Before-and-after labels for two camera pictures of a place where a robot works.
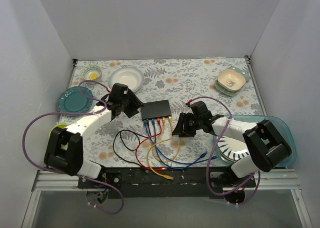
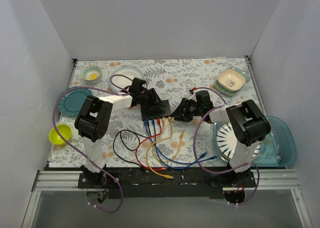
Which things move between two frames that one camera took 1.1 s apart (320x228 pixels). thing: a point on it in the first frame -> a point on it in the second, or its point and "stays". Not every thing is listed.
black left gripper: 127,103 -> 149,101
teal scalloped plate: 70,100 stays
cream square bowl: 231,80 stays
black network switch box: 156,109 stays
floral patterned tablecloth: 180,102 stays
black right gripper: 186,124 -> 185,109
